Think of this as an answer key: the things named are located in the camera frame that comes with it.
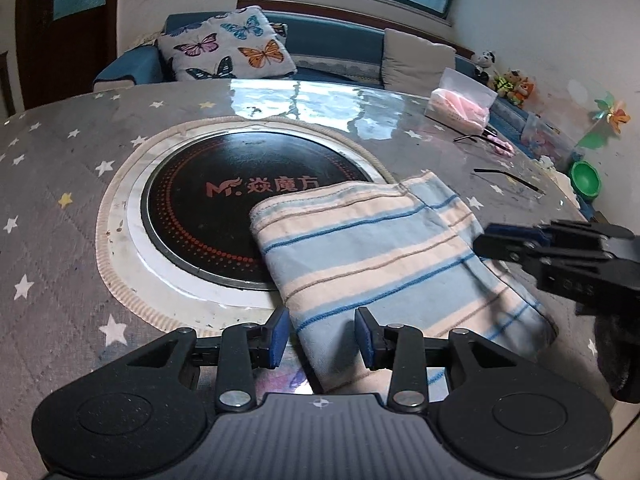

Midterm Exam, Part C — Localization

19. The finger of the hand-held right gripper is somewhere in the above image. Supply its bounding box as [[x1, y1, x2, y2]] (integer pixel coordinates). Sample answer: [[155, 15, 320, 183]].
[[472, 234, 603, 267], [482, 220, 637, 244]]

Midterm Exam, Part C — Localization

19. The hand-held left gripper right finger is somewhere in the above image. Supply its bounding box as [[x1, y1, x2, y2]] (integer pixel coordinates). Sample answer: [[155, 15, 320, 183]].
[[354, 307, 521, 413]]

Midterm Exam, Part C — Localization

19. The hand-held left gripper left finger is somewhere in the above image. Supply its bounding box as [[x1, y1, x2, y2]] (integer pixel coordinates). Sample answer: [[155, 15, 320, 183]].
[[125, 306, 291, 413]]

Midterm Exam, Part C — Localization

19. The blue striped shirt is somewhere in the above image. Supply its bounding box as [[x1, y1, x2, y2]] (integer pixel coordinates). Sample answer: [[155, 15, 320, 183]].
[[249, 170, 558, 395]]

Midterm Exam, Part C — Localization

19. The thin black stick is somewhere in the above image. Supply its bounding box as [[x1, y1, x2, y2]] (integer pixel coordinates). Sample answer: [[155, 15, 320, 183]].
[[474, 167, 546, 193]]

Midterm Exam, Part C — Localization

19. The pink braided tie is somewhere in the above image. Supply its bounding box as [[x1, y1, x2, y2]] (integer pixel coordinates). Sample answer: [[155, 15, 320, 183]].
[[482, 127, 515, 156]]

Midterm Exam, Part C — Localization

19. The green bowl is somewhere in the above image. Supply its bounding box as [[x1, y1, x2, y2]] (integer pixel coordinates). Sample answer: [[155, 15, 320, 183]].
[[570, 160, 601, 201]]

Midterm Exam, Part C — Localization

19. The clear plastic container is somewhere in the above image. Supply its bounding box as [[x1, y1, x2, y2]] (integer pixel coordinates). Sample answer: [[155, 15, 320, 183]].
[[520, 112, 576, 161]]

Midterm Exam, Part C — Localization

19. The clear box with pink contents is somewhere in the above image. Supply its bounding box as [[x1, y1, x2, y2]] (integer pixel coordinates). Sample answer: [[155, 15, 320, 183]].
[[425, 67, 498, 131]]

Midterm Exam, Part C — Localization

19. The orange plush toy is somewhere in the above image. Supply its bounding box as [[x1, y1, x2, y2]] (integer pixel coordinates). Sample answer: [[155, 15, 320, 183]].
[[495, 70, 535, 108]]

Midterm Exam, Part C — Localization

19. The round black induction cooktop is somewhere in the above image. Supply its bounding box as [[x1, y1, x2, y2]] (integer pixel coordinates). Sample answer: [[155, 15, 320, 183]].
[[122, 127, 401, 306]]

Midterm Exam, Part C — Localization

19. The colourful pinwheel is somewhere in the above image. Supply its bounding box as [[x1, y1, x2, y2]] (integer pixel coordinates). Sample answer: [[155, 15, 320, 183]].
[[575, 92, 631, 151]]

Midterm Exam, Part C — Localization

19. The panda plush toy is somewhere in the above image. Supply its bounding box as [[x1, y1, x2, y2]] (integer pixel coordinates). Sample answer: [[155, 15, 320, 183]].
[[472, 50, 497, 83]]

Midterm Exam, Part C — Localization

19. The beige pillow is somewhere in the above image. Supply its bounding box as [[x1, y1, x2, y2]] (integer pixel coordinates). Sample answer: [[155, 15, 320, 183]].
[[381, 27, 457, 93]]

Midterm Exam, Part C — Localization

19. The blue sofa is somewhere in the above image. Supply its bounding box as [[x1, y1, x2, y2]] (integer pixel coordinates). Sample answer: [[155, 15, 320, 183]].
[[92, 10, 531, 121]]

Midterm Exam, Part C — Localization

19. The grey star tablecloth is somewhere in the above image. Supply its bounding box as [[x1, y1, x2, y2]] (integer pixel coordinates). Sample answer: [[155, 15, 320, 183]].
[[0, 80, 640, 480]]

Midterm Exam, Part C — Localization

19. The butterfly print pillow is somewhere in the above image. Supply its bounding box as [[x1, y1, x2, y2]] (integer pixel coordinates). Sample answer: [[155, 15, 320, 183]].
[[157, 6, 298, 82]]

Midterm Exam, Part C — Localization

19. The wooden door with glass pane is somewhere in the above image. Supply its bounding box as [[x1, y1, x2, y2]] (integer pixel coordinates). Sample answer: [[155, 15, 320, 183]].
[[15, 0, 121, 111]]

